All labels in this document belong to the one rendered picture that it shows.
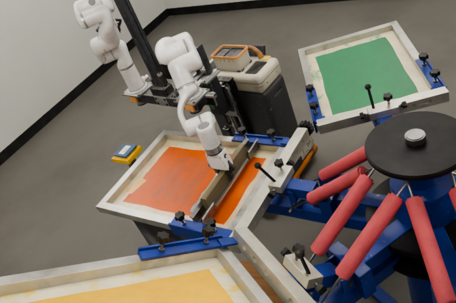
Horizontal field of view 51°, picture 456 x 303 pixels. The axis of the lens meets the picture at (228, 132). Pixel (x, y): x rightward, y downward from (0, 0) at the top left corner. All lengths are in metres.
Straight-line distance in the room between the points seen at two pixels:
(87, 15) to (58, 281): 1.46
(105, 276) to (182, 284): 0.23
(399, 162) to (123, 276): 0.90
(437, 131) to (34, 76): 4.85
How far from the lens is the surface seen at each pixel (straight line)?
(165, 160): 2.52
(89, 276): 1.54
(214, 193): 2.06
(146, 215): 2.21
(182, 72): 2.05
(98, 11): 2.57
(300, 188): 1.92
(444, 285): 1.48
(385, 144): 1.60
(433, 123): 1.66
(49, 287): 1.52
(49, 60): 5.95
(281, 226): 3.25
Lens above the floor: 2.35
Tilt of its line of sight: 34 degrees down
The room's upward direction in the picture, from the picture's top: 23 degrees counter-clockwise
